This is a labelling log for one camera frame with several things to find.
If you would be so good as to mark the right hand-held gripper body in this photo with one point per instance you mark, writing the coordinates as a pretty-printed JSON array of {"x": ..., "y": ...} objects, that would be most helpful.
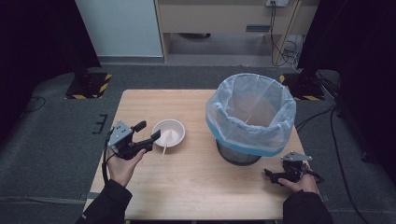
[{"x": 294, "y": 168}]

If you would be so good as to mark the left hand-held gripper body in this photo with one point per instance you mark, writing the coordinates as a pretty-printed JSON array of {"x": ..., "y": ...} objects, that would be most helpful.
[{"x": 123, "y": 140}]

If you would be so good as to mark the wooden chopstick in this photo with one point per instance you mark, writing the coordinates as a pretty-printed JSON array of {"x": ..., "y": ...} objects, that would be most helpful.
[
  {"x": 248, "y": 119},
  {"x": 166, "y": 143}
]

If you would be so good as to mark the white disposable bowl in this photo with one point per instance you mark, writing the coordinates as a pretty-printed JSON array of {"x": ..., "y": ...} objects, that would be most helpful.
[{"x": 174, "y": 130}]

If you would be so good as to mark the black mesh trash bin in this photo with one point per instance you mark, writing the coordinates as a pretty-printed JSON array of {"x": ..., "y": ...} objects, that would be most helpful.
[{"x": 238, "y": 158}]

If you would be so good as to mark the trash bin with blue bag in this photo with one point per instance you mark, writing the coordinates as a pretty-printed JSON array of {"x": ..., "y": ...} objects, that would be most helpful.
[{"x": 224, "y": 118}]

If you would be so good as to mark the person's right hand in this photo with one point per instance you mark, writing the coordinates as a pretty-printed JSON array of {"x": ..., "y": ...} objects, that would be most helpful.
[{"x": 302, "y": 185}]

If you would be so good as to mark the person's left hand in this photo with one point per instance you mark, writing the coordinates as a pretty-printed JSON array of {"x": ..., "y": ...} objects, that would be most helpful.
[{"x": 123, "y": 169}]

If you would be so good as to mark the black stand base yellow stripes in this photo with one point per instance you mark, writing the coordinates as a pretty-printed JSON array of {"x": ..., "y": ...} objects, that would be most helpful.
[
  {"x": 90, "y": 87},
  {"x": 306, "y": 90}
]

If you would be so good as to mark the black curtain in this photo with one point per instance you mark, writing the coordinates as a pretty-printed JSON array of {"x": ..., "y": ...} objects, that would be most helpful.
[
  {"x": 37, "y": 46},
  {"x": 358, "y": 46}
]

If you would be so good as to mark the white wall socket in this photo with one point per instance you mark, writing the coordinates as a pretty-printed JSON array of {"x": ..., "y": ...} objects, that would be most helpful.
[{"x": 277, "y": 2}]

